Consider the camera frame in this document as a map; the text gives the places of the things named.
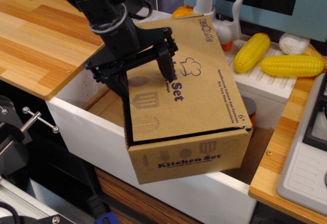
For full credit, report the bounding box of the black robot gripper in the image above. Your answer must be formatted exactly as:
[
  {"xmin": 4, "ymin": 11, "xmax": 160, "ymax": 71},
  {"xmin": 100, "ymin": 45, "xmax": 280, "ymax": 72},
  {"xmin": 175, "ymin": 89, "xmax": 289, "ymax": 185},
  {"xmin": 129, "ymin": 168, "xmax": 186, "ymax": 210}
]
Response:
[{"xmin": 84, "ymin": 16, "xmax": 178, "ymax": 100}]

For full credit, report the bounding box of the brown cardboard kitchen set box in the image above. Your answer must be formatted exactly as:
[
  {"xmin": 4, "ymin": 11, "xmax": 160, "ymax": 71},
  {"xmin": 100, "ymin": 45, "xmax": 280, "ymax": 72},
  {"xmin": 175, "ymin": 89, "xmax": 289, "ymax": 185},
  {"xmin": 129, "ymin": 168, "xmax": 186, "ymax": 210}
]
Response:
[{"xmin": 125, "ymin": 15, "xmax": 252, "ymax": 184}]

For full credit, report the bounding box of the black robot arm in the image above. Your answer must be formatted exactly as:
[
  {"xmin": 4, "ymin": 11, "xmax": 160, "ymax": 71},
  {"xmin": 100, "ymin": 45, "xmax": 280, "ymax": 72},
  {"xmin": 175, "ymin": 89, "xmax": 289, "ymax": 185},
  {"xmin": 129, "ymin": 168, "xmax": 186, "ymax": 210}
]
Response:
[{"xmin": 67, "ymin": 0, "xmax": 178, "ymax": 99}]

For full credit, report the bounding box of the white sink basin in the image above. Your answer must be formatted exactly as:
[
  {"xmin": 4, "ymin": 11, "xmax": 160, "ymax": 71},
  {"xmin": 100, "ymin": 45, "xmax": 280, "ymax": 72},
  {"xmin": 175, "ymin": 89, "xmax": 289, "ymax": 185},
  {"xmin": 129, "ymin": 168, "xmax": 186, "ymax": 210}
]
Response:
[{"xmin": 45, "ymin": 6, "xmax": 298, "ymax": 224}]

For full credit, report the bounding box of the orange toy pepper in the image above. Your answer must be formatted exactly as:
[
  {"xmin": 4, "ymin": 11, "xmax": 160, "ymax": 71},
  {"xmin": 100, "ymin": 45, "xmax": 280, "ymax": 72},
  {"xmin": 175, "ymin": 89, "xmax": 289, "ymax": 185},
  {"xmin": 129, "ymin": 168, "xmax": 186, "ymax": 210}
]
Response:
[{"xmin": 172, "ymin": 5, "xmax": 194, "ymax": 18}]

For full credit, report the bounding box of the orange toy piece by faucet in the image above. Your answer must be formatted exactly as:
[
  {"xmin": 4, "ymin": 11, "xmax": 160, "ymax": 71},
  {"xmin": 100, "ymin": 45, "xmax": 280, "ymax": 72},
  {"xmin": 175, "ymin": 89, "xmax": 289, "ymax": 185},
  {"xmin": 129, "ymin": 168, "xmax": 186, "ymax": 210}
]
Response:
[{"xmin": 221, "ymin": 41, "xmax": 233, "ymax": 52}]

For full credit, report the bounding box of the white toy faucet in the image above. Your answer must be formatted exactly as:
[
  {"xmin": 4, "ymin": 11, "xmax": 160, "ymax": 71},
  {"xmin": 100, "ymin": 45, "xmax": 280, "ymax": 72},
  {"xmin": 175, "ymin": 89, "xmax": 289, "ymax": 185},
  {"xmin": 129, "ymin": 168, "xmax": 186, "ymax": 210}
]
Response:
[{"xmin": 195, "ymin": 0, "xmax": 244, "ymax": 46}]

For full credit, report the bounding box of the yellow toy corn upper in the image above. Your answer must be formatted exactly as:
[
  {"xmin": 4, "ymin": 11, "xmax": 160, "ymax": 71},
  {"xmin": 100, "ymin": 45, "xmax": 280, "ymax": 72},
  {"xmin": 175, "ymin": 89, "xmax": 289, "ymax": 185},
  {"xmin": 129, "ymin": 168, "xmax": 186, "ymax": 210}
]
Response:
[{"xmin": 233, "ymin": 33, "xmax": 270, "ymax": 73}]

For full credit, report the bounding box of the yellow toy corn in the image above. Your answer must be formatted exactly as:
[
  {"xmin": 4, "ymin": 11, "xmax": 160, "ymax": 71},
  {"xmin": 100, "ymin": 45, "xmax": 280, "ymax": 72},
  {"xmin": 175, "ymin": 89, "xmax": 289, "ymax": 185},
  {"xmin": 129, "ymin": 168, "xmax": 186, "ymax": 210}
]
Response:
[
  {"xmin": 260, "ymin": 55, "xmax": 324, "ymax": 77},
  {"xmin": 233, "ymin": 33, "xmax": 270, "ymax": 73}
]

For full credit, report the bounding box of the orange can with dark lid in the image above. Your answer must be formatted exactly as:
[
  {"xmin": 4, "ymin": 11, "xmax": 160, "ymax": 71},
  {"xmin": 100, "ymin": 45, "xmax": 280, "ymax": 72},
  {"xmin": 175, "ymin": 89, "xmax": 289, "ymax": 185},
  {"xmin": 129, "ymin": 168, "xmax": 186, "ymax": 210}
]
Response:
[{"xmin": 242, "ymin": 96, "xmax": 256, "ymax": 137}]

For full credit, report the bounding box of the yellow toy corn lower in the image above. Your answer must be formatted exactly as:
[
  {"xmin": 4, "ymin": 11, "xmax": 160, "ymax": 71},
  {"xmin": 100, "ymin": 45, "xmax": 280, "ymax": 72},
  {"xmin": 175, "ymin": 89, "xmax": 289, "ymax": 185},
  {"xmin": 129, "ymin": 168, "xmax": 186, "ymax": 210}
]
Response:
[{"xmin": 260, "ymin": 55, "xmax": 324, "ymax": 77}]

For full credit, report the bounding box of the white toy garlic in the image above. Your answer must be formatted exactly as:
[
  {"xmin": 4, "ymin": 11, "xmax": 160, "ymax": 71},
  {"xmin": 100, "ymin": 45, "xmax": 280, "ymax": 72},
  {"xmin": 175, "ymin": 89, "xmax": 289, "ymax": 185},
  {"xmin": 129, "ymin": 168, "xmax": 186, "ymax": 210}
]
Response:
[{"xmin": 279, "ymin": 33, "xmax": 310, "ymax": 55}]

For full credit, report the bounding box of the yellow toy piece behind garlic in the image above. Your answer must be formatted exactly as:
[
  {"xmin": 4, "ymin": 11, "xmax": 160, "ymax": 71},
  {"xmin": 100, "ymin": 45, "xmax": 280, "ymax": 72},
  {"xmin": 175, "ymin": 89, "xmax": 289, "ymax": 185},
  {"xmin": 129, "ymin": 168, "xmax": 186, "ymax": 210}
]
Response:
[{"xmin": 302, "ymin": 44, "xmax": 327, "ymax": 71}]

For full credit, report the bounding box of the grey toy stove top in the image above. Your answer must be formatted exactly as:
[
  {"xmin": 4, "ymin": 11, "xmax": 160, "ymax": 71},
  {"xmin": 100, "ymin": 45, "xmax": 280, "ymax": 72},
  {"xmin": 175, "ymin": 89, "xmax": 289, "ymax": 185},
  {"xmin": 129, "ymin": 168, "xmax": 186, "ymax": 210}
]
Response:
[{"xmin": 277, "ymin": 74, "xmax": 326, "ymax": 215}]

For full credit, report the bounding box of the metal clamp with handle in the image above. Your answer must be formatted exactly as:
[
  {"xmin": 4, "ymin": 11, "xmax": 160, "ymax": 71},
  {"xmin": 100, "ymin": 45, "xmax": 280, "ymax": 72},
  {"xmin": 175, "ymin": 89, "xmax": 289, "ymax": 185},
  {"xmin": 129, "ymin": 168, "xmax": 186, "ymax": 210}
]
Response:
[{"xmin": 1, "ymin": 96, "xmax": 60, "ymax": 177}]

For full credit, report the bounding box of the blue clamp handle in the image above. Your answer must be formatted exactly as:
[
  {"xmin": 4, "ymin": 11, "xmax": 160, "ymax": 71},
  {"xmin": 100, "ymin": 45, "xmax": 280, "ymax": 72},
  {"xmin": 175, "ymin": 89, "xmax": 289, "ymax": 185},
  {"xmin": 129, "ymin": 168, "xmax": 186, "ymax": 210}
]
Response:
[{"xmin": 94, "ymin": 212, "xmax": 120, "ymax": 224}]

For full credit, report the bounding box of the black braided cable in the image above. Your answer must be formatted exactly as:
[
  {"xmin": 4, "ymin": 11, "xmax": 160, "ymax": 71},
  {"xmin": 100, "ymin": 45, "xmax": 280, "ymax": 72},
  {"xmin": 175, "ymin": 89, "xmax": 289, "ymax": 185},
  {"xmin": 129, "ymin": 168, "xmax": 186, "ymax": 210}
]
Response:
[{"xmin": 0, "ymin": 201, "xmax": 20, "ymax": 224}]

